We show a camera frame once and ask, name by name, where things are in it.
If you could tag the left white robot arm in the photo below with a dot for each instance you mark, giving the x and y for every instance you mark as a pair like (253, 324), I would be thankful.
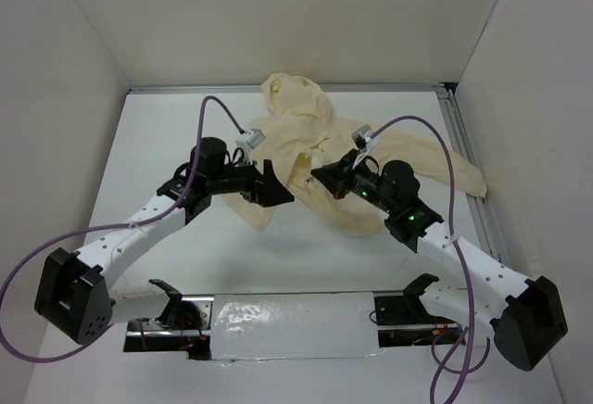
(73, 292)

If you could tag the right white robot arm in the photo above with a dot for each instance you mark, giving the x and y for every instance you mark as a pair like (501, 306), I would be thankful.
(523, 317)

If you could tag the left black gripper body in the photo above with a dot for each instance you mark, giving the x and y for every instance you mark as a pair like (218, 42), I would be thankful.
(239, 179)

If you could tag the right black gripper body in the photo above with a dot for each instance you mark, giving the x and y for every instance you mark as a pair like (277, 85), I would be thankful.
(360, 178)

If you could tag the aluminium frame rail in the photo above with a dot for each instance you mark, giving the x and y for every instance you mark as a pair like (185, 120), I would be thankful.
(468, 163)

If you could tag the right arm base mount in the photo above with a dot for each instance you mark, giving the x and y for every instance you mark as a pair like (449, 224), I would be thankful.
(403, 321)

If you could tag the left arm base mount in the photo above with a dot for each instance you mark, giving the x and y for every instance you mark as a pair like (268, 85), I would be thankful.
(176, 322)

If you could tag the cream yellow jacket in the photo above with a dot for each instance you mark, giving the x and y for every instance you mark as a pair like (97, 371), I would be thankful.
(324, 154)

